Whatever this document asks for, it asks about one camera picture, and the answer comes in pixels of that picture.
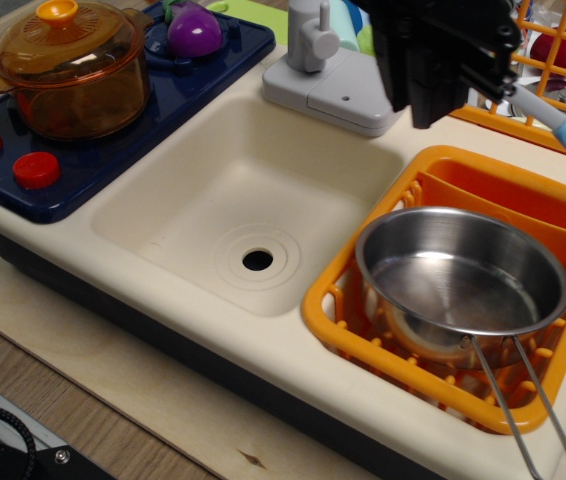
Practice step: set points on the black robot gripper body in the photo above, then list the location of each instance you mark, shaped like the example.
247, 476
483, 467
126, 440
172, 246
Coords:
481, 35

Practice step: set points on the stainless steel pan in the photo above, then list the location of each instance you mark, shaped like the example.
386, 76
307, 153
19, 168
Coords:
466, 290

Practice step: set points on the red toy apple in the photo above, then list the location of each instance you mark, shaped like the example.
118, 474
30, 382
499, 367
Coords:
543, 46

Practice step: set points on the red stove knob right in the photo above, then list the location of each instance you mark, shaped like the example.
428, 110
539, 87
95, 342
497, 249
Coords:
36, 170

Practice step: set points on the cream toy kitchen sink unit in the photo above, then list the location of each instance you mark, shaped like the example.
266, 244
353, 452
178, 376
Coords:
221, 230

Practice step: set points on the grey toy faucet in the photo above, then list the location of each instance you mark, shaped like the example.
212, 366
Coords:
320, 78

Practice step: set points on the purple toy eggplant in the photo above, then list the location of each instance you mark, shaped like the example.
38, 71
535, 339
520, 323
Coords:
192, 30

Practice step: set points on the steel pot lid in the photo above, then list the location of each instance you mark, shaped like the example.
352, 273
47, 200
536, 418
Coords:
555, 90

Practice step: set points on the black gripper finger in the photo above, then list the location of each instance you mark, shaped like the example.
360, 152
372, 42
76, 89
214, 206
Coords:
435, 87
391, 53

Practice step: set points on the dark blue toy stove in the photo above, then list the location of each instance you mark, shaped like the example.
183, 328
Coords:
179, 89

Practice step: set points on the orange plastic dish rack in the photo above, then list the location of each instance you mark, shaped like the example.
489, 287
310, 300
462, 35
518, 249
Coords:
341, 311

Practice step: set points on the teal toy cup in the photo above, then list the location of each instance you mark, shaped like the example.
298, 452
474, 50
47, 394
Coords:
344, 18

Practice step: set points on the black bracket with screw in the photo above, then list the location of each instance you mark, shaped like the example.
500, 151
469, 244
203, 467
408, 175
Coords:
65, 463

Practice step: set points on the amber transparent pot with lid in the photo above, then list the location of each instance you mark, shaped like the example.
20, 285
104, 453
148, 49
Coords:
76, 70

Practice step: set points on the orange plastic grid basket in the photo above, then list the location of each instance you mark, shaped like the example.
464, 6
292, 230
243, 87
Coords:
533, 18

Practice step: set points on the green cutting board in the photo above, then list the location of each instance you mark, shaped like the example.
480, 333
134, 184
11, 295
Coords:
271, 17

